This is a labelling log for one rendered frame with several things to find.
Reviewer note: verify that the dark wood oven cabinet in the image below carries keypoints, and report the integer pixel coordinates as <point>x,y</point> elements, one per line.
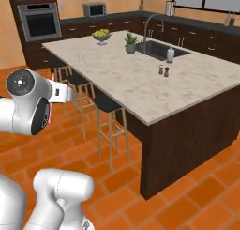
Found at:
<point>34,52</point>

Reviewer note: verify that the dark wood marble-top kitchen island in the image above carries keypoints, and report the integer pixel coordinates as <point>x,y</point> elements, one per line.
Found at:
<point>137,80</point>

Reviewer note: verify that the green fruit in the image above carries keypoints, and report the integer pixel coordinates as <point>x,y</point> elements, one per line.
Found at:
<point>98,33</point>
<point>105,31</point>

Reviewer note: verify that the black seat wooden bar stool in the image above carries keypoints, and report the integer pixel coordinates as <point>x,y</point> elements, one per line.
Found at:
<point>58,64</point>
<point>78,80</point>
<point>106,103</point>

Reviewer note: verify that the grey curved tap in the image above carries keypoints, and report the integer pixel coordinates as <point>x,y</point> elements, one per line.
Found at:
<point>146,30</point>

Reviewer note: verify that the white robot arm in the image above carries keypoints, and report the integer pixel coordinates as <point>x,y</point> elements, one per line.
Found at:
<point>22,114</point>

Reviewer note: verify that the clear glass cup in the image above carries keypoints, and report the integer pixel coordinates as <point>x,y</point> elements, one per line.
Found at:
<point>81,59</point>

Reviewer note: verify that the small dark brown shaker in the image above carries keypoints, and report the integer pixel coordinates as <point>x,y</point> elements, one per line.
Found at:
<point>166,73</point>

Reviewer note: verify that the small grey shaker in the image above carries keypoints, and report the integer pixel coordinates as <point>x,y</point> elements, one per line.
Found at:
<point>161,70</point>

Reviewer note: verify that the dark wood base cupboard run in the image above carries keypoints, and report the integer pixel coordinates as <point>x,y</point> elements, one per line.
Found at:
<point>193,36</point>

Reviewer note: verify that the dark sink basin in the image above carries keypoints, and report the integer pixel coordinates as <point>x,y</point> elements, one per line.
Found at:
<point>162,50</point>

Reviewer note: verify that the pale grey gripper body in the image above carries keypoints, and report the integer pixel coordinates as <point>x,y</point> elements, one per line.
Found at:
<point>71,95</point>

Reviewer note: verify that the white paper towel roll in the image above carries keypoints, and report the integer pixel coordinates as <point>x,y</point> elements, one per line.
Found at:
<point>170,8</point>

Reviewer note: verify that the steel wall oven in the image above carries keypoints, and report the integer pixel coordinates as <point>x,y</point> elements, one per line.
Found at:
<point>40,23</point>

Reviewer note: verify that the white soap dispenser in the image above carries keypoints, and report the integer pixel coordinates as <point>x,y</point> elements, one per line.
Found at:
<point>170,56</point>

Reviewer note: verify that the green potted plant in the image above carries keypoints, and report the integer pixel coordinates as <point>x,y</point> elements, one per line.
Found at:
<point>130,46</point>

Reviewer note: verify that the grey fruit bowl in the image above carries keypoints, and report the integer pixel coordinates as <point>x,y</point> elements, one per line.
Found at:
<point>102,39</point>

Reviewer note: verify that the grey microwave oven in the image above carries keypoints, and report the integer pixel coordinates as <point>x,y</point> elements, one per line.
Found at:
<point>94,9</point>

